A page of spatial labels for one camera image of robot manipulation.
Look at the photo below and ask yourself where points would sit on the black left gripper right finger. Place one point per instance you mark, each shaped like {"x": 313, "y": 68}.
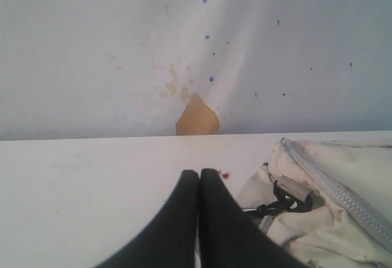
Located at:
{"x": 227, "y": 237}

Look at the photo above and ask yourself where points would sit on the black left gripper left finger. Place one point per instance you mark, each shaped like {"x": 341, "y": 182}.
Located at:
{"x": 168, "y": 240}

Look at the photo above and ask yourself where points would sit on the white backpack with grey straps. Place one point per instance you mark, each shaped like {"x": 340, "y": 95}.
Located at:
{"x": 349, "y": 182}

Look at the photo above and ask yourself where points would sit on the black plastic strap buckle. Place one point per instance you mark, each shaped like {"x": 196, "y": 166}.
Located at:
{"x": 286, "y": 202}

